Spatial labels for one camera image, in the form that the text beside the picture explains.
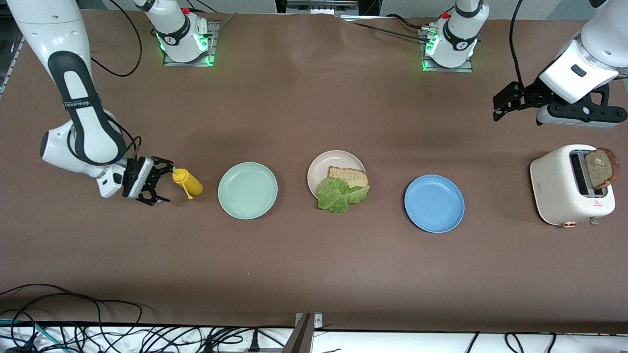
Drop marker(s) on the black power plug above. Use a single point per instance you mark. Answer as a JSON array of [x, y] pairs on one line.
[[254, 345]]

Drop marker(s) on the small metal bracket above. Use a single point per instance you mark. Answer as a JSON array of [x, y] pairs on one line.
[[318, 321]]

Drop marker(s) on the beige plate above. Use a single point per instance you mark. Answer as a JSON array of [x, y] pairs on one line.
[[321, 169]]

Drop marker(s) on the mint green plate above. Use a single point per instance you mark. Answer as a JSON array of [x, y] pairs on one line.
[[248, 191]]

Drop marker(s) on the silver metal device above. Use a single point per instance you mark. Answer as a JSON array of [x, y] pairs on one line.
[[319, 7]]

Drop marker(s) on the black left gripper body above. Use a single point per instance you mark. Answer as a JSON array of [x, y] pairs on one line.
[[530, 94]]

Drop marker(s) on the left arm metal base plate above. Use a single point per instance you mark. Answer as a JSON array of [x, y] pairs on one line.
[[446, 69]]

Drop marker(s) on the green lettuce leaf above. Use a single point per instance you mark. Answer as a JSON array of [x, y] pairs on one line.
[[338, 196]]

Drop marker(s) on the cream white toaster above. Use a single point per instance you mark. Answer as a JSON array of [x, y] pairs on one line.
[[552, 186]]

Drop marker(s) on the aluminium frame rail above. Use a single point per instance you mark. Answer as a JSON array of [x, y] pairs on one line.
[[11, 68]]

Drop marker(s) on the black equipment box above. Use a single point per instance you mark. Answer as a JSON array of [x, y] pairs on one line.
[[368, 5]]

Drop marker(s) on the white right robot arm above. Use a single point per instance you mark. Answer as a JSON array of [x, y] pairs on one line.
[[44, 29]]

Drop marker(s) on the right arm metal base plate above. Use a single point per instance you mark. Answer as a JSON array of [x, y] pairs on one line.
[[214, 39]]

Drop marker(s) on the dark grey metal post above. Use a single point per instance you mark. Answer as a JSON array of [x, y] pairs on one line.
[[300, 338]]

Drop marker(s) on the brown bread slice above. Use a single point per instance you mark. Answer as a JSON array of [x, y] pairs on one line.
[[351, 175], [601, 171]]

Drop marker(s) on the yellow mustard squeeze bottle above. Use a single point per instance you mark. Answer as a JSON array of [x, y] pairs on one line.
[[189, 184]]

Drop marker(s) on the blue plate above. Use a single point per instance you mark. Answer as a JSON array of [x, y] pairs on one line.
[[434, 203]]

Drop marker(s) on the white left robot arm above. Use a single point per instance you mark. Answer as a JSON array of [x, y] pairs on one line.
[[456, 34]]

